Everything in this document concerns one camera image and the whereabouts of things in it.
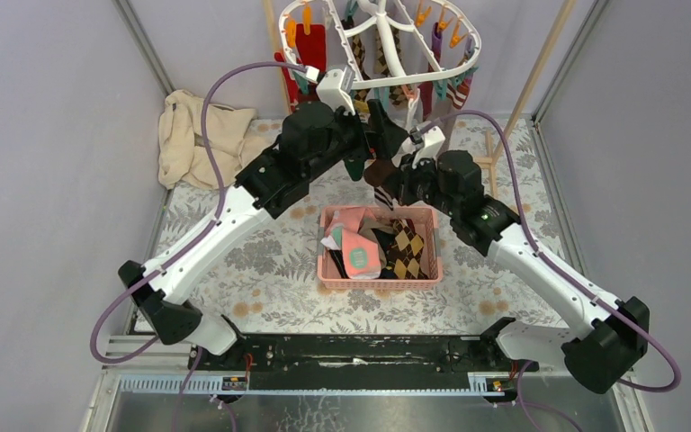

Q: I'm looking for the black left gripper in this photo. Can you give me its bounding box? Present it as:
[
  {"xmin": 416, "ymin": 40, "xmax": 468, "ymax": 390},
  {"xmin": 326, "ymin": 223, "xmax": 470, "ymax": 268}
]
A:
[{"xmin": 301, "ymin": 95, "xmax": 403, "ymax": 181}]

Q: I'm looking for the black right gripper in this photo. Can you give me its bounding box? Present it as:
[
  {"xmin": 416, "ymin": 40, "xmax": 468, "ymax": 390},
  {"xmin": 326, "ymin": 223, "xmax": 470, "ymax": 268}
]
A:
[{"xmin": 381, "ymin": 150, "xmax": 458, "ymax": 218}]

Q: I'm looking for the brown argyle sock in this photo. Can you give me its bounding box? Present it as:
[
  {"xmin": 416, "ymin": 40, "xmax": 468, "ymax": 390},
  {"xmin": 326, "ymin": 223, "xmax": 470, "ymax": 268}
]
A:
[{"xmin": 383, "ymin": 219, "xmax": 428, "ymax": 280}]

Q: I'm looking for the pink sock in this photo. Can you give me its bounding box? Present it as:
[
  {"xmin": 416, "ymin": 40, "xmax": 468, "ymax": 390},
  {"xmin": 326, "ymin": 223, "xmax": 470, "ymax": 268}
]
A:
[{"xmin": 320, "ymin": 207, "xmax": 382, "ymax": 280}]

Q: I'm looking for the black pinstriped sock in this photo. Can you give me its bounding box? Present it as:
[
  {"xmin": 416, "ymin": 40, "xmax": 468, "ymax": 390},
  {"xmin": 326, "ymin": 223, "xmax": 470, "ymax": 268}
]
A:
[{"xmin": 328, "ymin": 249, "xmax": 349, "ymax": 279}]

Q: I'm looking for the beige long sock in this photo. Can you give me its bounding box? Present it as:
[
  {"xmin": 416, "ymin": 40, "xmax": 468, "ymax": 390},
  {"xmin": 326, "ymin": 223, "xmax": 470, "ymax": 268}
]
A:
[{"xmin": 358, "ymin": 218, "xmax": 396, "ymax": 247}]

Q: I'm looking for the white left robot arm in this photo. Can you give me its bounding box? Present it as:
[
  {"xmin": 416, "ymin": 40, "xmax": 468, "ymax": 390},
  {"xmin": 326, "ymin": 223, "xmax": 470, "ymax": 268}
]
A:
[{"xmin": 118, "ymin": 100, "xmax": 410, "ymax": 370}]

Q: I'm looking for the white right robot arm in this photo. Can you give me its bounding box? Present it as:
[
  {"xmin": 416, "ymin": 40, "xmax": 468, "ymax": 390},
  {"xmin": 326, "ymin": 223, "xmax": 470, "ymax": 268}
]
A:
[{"xmin": 390, "ymin": 150, "xmax": 651, "ymax": 394}]

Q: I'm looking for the wooden hanger stand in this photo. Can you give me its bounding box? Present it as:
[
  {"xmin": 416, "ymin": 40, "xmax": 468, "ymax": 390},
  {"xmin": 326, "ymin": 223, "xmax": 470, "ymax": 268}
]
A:
[{"xmin": 262, "ymin": 0, "xmax": 579, "ymax": 201}]

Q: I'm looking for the pink plastic basket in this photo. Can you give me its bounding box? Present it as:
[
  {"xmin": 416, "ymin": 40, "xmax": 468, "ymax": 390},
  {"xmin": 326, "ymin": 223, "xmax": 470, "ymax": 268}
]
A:
[{"xmin": 317, "ymin": 206, "xmax": 443, "ymax": 291}]

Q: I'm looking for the tan argyle sock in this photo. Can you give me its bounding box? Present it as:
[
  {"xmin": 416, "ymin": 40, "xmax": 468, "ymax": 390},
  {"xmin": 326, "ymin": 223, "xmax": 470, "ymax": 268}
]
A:
[{"xmin": 373, "ymin": 26, "xmax": 409, "ymax": 109}]

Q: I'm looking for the green dotted sock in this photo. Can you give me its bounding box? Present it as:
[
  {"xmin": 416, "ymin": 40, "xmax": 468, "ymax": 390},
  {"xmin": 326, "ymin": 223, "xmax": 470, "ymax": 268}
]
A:
[{"xmin": 344, "ymin": 157, "xmax": 365, "ymax": 182}]

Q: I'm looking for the magenta purple striped sock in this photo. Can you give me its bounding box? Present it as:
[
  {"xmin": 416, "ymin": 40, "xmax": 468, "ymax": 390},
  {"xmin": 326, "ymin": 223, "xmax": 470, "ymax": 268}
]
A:
[{"xmin": 419, "ymin": 23, "xmax": 445, "ymax": 121}]

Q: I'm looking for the red santa sock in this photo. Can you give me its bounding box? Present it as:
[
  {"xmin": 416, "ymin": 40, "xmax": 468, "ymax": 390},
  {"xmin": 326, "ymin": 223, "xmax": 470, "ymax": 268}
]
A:
[{"xmin": 274, "ymin": 50, "xmax": 299, "ymax": 113}]

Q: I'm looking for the cream crumpled cloth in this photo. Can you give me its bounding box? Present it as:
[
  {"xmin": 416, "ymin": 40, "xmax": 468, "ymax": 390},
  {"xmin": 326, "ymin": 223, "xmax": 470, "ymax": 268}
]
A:
[{"xmin": 157, "ymin": 90, "xmax": 272, "ymax": 190}]

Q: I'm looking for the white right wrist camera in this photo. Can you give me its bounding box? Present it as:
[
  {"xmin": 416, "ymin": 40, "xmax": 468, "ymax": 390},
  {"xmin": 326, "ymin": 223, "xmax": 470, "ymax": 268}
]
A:
[{"xmin": 402, "ymin": 123, "xmax": 445, "ymax": 168}]

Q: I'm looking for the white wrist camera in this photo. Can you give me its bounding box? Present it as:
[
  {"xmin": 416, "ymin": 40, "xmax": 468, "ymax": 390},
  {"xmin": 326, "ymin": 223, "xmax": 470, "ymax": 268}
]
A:
[
  {"xmin": 304, "ymin": 66, "xmax": 356, "ymax": 115},
  {"xmin": 402, "ymin": 123, "xmax": 445, "ymax": 168}
]

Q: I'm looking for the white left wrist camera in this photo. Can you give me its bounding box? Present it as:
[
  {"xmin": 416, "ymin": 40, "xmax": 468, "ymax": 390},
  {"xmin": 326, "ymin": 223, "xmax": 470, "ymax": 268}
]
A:
[{"xmin": 304, "ymin": 66, "xmax": 356, "ymax": 115}]

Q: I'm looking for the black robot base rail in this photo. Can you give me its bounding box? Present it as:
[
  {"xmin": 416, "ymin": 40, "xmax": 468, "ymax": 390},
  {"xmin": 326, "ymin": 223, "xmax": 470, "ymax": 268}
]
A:
[{"xmin": 189, "ymin": 334, "xmax": 519, "ymax": 402}]

